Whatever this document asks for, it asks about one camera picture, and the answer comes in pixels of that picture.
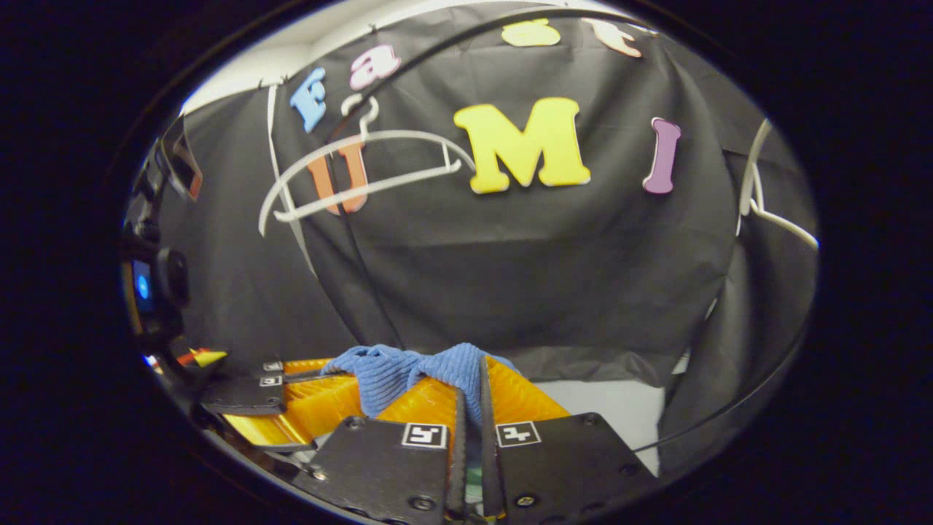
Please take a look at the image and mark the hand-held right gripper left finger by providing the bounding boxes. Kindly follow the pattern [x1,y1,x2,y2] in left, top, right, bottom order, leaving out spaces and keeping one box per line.
[310,375,468,524]

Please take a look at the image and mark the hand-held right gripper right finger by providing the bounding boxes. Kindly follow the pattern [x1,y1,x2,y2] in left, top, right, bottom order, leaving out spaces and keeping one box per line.
[477,355,657,524]

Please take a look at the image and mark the blue shirt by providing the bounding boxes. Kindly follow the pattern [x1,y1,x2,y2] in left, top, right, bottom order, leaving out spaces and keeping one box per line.
[321,342,520,440]

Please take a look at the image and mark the white shirt hanger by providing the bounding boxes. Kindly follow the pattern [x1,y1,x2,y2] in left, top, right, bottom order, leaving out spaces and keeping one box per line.
[735,118,821,251]

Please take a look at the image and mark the empty white clothes hanger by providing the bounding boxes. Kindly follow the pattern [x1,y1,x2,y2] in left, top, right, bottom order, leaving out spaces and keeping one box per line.
[258,94,476,238]

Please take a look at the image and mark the black backdrop cloth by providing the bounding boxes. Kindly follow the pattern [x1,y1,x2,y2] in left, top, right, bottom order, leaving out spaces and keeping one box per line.
[157,4,821,476]

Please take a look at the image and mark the black clothes rail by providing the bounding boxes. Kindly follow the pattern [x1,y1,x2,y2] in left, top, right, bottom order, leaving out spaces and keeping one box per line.
[321,6,657,147]

